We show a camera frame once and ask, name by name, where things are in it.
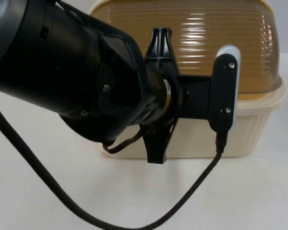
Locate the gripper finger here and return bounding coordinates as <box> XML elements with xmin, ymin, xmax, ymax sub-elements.
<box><xmin>143</xmin><ymin>27</ymin><xmax>178</xmax><ymax>77</ymax></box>
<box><xmin>139</xmin><ymin>117</ymin><xmax>179</xmax><ymax>165</ymax></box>

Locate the cream lid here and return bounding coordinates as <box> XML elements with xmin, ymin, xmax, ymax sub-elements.
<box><xmin>88</xmin><ymin>0</ymin><xmax>286</xmax><ymax>102</ymax></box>

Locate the cream box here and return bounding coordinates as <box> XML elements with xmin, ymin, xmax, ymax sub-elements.
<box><xmin>98</xmin><ymin>78</ymin><xmax>288</xmax><ymax>159</ymax></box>

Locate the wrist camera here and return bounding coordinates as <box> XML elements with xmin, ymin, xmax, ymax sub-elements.
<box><xmin>207</xmin><ymin>45</ymin><xmax>242</xmax><ymax>133</ymax></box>

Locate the short black cable loop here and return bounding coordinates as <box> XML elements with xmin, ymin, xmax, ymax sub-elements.
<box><xmin>101</xmin><ymin>126</ymin><xmax>146</xmax><ymax>154</ymax></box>

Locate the long black camera cable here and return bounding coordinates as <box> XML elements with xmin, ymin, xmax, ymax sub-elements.
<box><xmin>0</xmin><ymin>97</ymin><xmax>229</xmax><ymax>230</ymax></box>

